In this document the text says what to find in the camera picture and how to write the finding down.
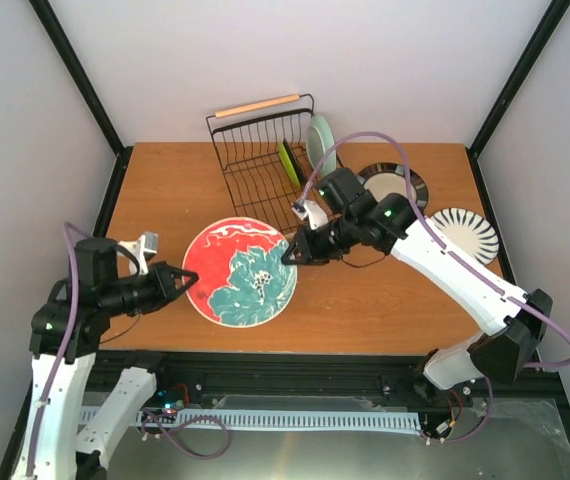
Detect plain lime green plate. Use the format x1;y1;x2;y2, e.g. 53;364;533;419
278;140;301;189

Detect black rimmed beige plate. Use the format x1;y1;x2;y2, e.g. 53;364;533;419
357;162;429;212

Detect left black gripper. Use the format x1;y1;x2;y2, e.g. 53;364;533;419
105;259;202;315

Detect black frame post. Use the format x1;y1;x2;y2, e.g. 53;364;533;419
468;0;570;154
27;0;127;156

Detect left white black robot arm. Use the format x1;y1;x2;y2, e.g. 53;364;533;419
12;233;199;479

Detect black wire dish rack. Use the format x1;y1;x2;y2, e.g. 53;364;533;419
206;93;317;233

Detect green striped rim plate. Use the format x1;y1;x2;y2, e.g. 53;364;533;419
431;207;500;266

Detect right black frame post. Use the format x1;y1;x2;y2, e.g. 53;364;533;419
468;0;570;154

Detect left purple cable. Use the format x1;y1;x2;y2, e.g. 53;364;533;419
24;221;230;480

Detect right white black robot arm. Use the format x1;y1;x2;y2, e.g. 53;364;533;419
281;168;552;390

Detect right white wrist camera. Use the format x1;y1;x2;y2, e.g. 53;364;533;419
292;200;328;230

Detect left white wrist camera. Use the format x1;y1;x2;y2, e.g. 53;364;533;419
117;231;159;276

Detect left black frame post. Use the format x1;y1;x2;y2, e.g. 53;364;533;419
27;0;127;156

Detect red and teal flower plate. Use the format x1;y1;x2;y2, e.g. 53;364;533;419
183;217;297;328

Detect purple cable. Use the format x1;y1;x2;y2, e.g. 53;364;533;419
24;221;230;480
292;130;570;446

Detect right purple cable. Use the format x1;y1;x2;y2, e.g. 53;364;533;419
292;130;570;446

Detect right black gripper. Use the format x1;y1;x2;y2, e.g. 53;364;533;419
278;215;355;268

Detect dark red flower plate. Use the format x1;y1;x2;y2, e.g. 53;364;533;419
283;140;307;183

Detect mint green flower plate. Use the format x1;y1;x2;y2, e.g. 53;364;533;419
306;114;337;178

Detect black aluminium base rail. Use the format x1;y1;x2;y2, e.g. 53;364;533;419
34;349;564;411

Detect light blue slotted cable duct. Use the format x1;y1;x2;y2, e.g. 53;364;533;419
79;407;424;434

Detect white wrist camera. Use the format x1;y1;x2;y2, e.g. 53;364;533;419
117;231;159;276
292;200;328;230

